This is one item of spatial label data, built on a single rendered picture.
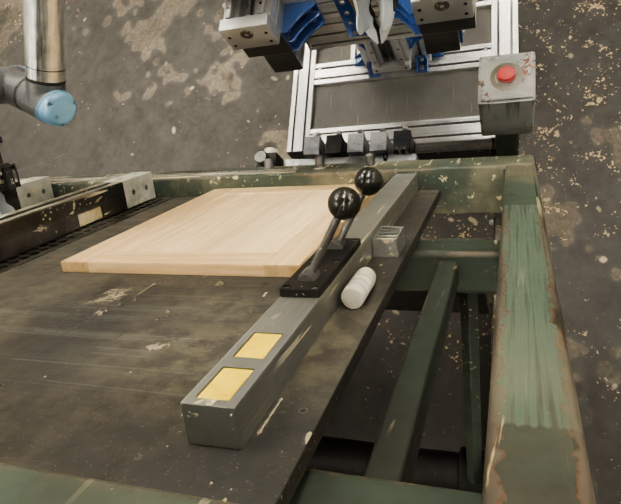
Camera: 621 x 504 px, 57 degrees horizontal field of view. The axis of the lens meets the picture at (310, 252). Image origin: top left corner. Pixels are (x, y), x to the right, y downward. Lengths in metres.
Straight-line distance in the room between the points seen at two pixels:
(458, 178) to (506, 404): 0.93
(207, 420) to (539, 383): 0.26
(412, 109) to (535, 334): 1.72
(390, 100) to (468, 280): 1.30
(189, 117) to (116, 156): 0.42
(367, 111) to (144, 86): 1.27
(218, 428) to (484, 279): 0.64
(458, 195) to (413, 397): 0.77
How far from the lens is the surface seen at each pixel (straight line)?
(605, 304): 2.17
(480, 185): 1.32
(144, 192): 1.56
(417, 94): 2.22
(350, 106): 2.26
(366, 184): 0.74
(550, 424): 0.42
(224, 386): 0.50
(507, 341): 0.52
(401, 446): 0.56
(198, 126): 2.77
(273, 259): 0.87
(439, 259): 1.02
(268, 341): 0.56
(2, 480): 0.36
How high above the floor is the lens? 2.12
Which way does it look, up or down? 66 degrees down
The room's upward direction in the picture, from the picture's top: 53 degrees counter-clockwise
